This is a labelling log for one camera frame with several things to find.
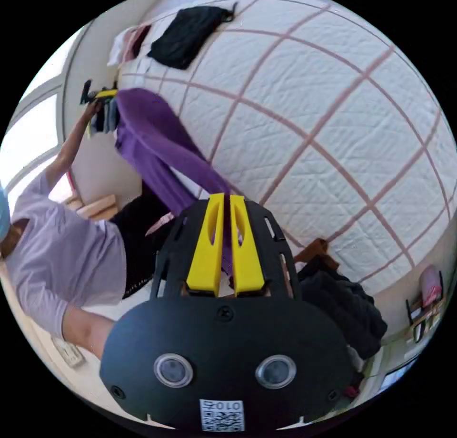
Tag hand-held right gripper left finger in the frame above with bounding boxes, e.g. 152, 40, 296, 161
185, 193, 225, 292

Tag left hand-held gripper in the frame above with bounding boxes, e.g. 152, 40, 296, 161
79, 80, 119, 106

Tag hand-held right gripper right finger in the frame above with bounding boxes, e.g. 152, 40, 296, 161
229, 194, 266, 293

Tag purple pants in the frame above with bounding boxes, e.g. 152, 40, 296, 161
114, 88, 244, 280

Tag person's right forearm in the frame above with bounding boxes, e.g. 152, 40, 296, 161
63, 306, 116, 361

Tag person's left hand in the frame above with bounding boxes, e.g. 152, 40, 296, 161
84, 100, 105, 120

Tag white and pink pile of clothes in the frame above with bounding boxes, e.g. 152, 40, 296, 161
106, 24, 153, 68

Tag window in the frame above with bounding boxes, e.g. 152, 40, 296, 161
0, 28, 94, 198

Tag black folded garment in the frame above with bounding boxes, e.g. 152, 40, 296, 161
147, 2, 239, 71

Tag dark pile of clothes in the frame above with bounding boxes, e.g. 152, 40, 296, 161
292, 238, 389, 361

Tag person's body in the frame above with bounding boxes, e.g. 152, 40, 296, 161
0, 174, 181, 341

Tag bed with white checked quilt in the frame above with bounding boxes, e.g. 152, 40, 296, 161
107, 0, 453, 298

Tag wooden shelf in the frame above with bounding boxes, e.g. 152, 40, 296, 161
405, 264, 447, 344

